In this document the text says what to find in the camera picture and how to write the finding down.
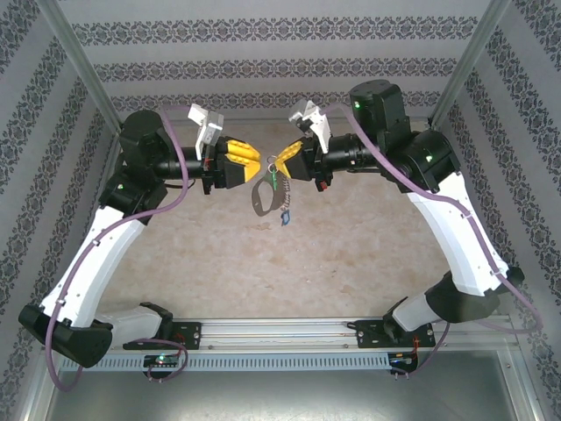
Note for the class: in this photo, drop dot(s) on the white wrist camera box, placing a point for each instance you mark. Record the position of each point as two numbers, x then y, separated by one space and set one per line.
208 129
313 120

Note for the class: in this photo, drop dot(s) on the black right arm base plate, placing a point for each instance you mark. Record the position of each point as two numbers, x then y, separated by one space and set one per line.
370 335

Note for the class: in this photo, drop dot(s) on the aluminium frame post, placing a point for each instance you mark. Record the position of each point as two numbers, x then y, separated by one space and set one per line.
469 66
79 66

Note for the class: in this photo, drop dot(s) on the left controller circuit board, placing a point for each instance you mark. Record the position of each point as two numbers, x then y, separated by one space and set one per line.
162 360

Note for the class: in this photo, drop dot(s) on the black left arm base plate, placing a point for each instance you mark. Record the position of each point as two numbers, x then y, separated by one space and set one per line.
190 335

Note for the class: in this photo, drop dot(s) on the right controller circuit board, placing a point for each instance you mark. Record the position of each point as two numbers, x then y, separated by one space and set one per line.
401 359

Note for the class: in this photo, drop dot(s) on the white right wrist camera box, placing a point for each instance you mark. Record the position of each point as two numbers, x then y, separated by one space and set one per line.
313 120

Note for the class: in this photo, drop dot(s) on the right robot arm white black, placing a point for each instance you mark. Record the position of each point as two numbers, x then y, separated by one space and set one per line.
456 237

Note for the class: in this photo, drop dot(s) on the left aluminium side rail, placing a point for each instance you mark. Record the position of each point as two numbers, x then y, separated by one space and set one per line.
91 212

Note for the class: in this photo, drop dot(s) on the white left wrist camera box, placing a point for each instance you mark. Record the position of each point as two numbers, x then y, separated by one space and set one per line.
208 129

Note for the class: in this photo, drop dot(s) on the aluminium mounting rail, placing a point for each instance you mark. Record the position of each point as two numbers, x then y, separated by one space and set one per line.
280 331

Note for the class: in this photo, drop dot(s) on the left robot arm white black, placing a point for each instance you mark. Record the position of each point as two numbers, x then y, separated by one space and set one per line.
101 263

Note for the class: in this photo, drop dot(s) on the controller circuit board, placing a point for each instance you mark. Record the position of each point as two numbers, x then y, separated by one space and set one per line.
401 359
162 360

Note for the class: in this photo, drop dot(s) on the grey metal panel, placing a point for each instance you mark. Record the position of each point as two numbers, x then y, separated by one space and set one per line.
280 394

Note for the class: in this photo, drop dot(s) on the left aluminium frame post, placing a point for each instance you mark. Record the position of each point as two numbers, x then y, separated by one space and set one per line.
79 66

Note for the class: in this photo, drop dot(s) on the right aluminium frame post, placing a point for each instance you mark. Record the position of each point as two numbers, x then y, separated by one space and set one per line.
469 66

